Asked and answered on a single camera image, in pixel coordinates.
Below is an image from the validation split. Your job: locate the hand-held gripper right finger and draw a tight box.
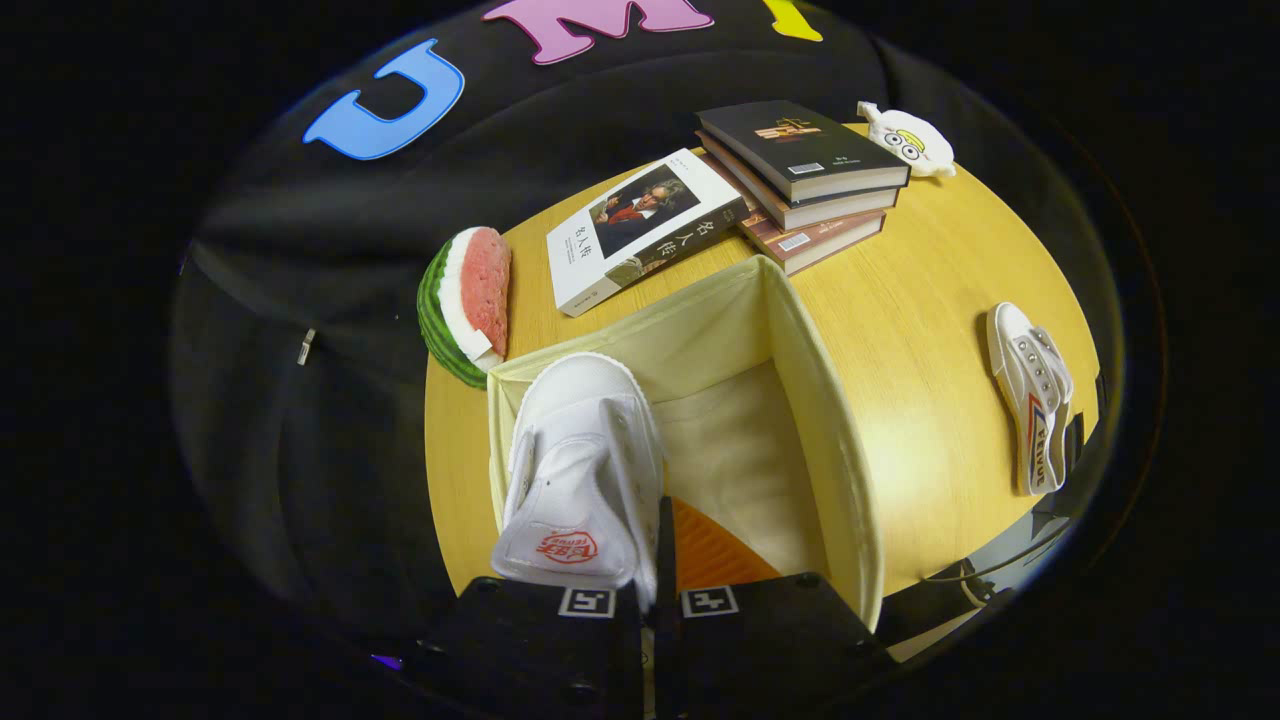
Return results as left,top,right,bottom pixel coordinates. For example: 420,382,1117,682
655,495,898,720

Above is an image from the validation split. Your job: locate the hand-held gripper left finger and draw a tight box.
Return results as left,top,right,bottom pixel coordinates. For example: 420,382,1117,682
415,575,646,720

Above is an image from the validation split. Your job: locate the white canvas shoe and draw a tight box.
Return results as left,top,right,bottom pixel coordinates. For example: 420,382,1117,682
490,352,666,611
985,302,1076,498

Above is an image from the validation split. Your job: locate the beige fabric storage box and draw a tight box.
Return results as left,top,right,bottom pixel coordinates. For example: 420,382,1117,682
486,254,886,633

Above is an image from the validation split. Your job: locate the watermelon slice toy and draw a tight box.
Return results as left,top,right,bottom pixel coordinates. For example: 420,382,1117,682
416,226,513,390

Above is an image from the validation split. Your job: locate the brown-covered book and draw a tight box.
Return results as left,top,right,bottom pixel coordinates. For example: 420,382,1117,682
700,150,888,277

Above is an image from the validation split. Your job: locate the white portrait cover book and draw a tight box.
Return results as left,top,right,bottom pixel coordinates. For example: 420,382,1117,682
546,148,749,318

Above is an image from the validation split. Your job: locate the grey-covered book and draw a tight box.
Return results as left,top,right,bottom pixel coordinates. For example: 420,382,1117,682
697,130,901,233

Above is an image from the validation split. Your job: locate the white plush toy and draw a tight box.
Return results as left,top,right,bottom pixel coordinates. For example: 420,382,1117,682
857,100,958,180

